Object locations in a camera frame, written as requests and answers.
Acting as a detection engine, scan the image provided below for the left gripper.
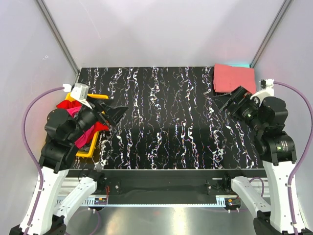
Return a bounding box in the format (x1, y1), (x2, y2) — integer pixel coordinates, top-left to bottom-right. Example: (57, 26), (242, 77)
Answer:
(67, 94), (129, 142)

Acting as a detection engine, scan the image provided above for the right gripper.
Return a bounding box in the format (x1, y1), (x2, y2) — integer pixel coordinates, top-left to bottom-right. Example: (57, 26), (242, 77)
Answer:
(211, 85), (266, 133)

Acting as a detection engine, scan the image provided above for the magenta pink t shirt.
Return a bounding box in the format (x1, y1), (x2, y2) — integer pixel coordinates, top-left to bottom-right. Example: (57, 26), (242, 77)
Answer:
(67, 102), (97, 149)

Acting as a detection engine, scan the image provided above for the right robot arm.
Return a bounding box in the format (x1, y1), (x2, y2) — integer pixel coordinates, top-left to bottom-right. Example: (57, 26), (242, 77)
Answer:
(221, 86), (312, 235)

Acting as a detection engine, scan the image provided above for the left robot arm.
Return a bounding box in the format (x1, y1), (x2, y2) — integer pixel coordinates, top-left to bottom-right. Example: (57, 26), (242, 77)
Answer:
(9, 96), (128, 235)

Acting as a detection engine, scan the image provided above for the folded salmon pink t shirt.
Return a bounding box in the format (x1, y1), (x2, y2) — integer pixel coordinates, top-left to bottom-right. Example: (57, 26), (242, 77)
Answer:
(213, 64), (256, 94)

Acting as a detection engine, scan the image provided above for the folded teal t shirt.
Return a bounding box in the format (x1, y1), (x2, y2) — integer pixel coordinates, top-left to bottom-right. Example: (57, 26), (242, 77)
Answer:
(227, 63), (250, 68)

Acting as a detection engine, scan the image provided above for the red t shirt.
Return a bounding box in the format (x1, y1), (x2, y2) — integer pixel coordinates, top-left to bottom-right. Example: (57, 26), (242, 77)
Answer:
(56, 100), (109, 132)

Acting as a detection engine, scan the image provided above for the yellow plastic bin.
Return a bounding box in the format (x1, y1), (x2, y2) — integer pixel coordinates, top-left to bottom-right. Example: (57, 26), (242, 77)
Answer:
(56, 93), (109, 158)

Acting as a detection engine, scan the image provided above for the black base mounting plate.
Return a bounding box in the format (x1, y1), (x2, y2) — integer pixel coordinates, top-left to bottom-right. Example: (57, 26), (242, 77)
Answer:
(67, 168), (268, 205)

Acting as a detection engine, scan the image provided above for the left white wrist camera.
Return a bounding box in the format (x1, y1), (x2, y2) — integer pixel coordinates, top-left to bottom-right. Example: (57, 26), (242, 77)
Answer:
(63, 83), (89, 101)

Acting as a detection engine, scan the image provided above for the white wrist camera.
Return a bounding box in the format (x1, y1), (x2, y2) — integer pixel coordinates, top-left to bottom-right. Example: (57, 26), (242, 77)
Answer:
(63, 83), (89, 101)
(250, 79), (274, 107)

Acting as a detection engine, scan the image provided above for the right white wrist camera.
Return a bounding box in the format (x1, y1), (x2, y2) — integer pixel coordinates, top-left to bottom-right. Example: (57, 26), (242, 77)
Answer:
(250, 79), (274, 107)

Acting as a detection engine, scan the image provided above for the aluminium rail profile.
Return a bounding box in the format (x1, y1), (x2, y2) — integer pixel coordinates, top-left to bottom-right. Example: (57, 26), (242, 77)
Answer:
(56, 177), (109, 207)

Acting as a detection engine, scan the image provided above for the right aluminium frame post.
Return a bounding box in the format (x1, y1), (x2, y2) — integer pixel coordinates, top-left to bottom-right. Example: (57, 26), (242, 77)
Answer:
(250, 0), (294, 68)

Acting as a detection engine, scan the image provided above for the aluminium frame post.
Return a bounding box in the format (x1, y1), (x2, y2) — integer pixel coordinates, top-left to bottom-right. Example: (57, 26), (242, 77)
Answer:
(250, 0), (294, 68)
(35, 0), (81, 78)

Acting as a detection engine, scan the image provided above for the left aluminium frame post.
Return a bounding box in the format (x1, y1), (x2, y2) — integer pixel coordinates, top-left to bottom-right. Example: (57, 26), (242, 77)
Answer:
(35, 0), (81, 78)

